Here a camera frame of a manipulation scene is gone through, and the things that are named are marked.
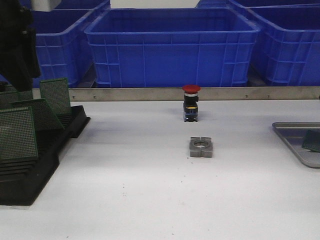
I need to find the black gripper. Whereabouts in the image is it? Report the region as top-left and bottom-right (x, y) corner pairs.
(0, 0), (41, 92)

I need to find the carried green perforated board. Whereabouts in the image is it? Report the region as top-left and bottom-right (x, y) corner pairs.
(301, 130), (320, 153)

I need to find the rear middle green board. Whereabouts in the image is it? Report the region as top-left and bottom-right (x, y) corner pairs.
(5, 84), (34, 101)

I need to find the left edge green board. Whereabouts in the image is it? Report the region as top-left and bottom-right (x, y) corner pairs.
(0, 91), (20, 110)

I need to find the rear right green board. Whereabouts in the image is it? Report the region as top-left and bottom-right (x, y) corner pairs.
(39, 77), (72, 116)

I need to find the black slotted board rack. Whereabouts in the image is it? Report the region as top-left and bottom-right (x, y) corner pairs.
(0, 105), (90, 206)

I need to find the silver metal tray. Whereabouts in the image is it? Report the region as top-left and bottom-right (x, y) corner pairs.
(272, 122), (320, 169)

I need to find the left blue plastic crate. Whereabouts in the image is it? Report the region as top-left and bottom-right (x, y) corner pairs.
(32, 9), (96, 88)

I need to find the blue plastic crate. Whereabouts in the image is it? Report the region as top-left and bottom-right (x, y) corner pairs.
(247, 6), (320, 87)
(85, 8), (260, 88)
(32, 9), (96, 88)

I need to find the far left blue crate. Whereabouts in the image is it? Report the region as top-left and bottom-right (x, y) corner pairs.
(19, 0), (110, 12)

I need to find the red emergency stop button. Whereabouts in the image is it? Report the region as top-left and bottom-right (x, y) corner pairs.
(182, 84), (201, 122)

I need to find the centre blue plastic crate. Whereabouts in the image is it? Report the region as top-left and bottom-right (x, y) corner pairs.
(85, 8), (260, 88)

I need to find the grey metal square nut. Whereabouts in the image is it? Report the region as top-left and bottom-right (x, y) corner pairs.
(189, 136), (213, 158)

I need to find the far right blue crate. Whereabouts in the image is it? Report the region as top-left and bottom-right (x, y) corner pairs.
(196, 0), (320, 9)

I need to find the right blue plastic crate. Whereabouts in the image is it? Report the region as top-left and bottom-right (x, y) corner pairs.
(247, 6), (320, 87)

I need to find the steel table edge rail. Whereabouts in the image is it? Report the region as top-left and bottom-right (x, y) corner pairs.
(33, 86), (320, 103)

